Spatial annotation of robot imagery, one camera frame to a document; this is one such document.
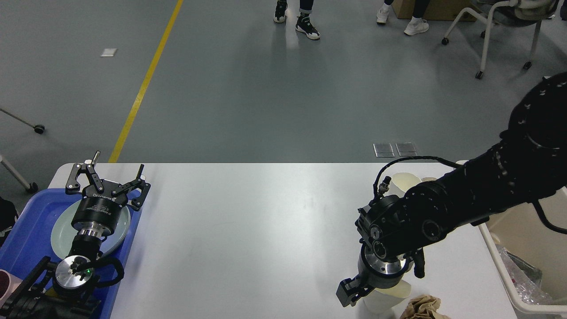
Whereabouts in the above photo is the right floor outlet plate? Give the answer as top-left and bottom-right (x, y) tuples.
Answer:
(396, 143), (418, 157)

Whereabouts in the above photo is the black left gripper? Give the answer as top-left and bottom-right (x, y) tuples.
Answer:
(65, 152), (151, 242)

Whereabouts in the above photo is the foil tray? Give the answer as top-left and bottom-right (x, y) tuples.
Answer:
(496, 245), (553, 305)

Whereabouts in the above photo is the person in black pants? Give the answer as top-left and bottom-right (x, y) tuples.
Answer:
(377, 0), (431, 36)

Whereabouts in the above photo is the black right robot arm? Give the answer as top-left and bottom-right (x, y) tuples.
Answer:
(336, 72), (567, 307)

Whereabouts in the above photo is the white office chair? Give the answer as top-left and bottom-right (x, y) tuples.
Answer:
(441, 0), (559, 79)

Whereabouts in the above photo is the blue plastic tray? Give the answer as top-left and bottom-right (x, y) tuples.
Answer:
(0, 188), (143, 319)

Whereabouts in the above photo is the green plate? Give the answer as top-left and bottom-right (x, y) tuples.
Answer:
(51, 201), (130, 259)

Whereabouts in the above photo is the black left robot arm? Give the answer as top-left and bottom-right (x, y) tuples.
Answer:
(1, 152), (151, 319)

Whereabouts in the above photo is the left floor outlet plate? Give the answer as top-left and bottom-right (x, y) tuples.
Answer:
(373, 143), (396, 158)

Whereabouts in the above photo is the cardboard box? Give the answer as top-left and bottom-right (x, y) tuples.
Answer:
(392, 0), (478, 21)

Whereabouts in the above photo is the pink mug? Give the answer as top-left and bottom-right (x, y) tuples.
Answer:
(0, 269), (23, 307)

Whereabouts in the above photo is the chair leg with caster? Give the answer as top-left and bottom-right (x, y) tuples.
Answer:
(0, 108), (45, 135)

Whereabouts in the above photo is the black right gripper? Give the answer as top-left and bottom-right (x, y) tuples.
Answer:
(336, 244), (413, 307)

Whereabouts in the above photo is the beige plastic bin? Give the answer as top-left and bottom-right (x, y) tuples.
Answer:
(453, 159), (567, 316)

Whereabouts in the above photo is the floor outlet plate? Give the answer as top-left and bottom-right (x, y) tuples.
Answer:
(373, 143), (396, 158)
(396, 143), (418, 157)

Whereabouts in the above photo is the person in black sneakers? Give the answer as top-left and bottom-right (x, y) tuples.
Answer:
(273, 0), (321, 40)

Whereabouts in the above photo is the white paper cup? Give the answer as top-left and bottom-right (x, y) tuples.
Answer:
(387, 172), (422, 198)
(363, 280), (412, 315)

